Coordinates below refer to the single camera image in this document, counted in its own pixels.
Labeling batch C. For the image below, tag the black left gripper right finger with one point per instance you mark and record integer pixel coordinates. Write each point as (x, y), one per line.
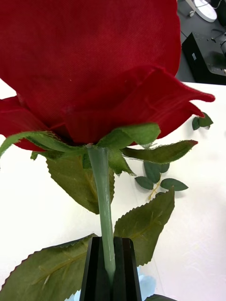
(127, 270)

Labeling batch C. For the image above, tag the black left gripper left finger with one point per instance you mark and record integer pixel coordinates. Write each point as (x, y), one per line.
(95, 270)

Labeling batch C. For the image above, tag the red artificial rose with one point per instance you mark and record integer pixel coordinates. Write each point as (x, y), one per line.
(94, 58)

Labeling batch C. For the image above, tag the pale blue artificial flower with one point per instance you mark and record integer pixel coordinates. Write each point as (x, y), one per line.
(146, 284)

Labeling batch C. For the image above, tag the loose green leaf twig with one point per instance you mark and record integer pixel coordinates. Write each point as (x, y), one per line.
(153, 170)

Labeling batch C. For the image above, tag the small folded green leaf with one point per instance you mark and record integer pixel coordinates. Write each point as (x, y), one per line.
(204, 121)

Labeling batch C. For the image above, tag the black box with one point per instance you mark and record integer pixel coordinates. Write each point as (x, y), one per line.
(200, 58)

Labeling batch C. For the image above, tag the white round stand base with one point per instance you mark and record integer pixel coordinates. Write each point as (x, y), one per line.
(204, 9)

